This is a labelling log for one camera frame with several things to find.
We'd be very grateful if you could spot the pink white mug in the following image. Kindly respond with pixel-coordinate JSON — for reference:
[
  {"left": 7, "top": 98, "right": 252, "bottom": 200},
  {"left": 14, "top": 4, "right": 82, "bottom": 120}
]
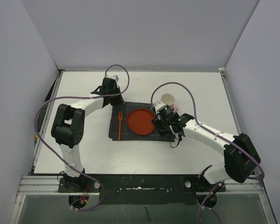
[{"left": 161, "top": 93, "right": 178, "bottom": 112}]

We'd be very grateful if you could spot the orange round plate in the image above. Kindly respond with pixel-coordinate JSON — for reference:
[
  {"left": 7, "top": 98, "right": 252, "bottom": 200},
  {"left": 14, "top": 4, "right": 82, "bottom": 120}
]
[{"left": 126, "top": 108, "right": 155, "bottom": 136}]

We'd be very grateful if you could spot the orange plastic fork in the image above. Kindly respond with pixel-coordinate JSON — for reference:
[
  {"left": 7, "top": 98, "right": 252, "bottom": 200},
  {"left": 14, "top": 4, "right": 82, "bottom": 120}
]
[{"left": 118, "top": 112, "right": 123, "bottom": 141}]

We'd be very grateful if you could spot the dark checked cloth placemat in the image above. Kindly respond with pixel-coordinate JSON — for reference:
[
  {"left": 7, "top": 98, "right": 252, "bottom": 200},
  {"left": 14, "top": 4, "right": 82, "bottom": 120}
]
[{"left": 108, "top": 102, "right": 175, "bottom": 142}]

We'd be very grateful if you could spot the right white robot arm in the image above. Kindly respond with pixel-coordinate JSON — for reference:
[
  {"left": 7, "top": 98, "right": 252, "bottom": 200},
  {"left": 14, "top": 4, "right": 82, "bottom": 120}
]
[{"left": 152, "top": 113, "right": 261, "bottom": 191}]

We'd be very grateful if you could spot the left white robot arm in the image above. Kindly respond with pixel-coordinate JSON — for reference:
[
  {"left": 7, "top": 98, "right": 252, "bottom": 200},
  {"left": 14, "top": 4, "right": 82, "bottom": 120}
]
[{"left": 51, "top": 76, "right": 124, "bottom": 192}]

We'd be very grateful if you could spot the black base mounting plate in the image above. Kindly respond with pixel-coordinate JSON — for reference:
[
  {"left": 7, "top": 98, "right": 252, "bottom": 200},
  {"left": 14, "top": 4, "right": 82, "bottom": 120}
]
[{"left": 58, "top": 174, "right": 214, "bottom": 208}]

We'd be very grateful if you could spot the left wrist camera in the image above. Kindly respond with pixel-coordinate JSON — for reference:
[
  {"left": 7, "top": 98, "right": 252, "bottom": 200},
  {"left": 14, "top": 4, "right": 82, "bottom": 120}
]
[{"left": 110, "top": 75, "right": 119, "bottom": 82}]

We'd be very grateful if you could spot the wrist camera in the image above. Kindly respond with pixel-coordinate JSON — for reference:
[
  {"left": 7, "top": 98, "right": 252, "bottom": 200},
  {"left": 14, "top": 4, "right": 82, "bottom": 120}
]
[
  {"left": 110, "top": 75, "right": 119, "bottom": 82},
  {"left": 152, "top": 101, "right": 165, "bottom": 114}
]

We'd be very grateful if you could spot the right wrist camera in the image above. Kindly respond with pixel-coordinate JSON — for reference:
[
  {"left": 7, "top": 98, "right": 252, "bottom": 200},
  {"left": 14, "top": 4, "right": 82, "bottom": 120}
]
[{"left": 152, "top": 101, "right": 165, "bottom": 114}]

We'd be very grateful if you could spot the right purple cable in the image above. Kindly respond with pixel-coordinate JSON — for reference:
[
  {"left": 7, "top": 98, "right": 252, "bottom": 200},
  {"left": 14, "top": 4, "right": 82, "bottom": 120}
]
[{"left": 150, "top": 82, "right": 266, "bottom": 224}]

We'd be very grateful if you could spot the aluminium frame rail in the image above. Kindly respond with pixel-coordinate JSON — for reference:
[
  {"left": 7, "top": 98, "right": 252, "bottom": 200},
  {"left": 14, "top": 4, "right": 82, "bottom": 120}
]
[{"left": 16, "top": 174, "right": 264, "bottom": 194}]

